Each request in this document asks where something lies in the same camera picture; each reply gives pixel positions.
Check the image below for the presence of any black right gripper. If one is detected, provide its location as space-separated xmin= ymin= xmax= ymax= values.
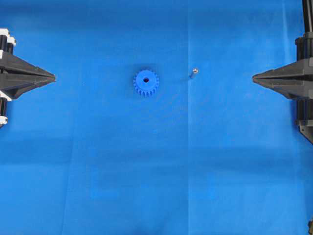
xmin=252 ymin=31 xmax=313 ymax=144

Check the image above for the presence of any blue plastic small gear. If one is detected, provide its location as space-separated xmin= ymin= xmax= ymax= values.
xmin=133 ymin=69 xmax=159 ymax=97

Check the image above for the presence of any blue table mat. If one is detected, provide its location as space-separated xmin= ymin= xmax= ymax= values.
xmin=0 ymin=0 xmax=313 ymax=235

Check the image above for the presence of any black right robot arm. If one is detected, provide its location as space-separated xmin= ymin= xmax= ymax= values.
xmin=252 ymin=0 xmax=313 ymax=142

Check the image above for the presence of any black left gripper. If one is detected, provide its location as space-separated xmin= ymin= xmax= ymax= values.
xmin=0 ymin=28 xmax=56 ymax=128

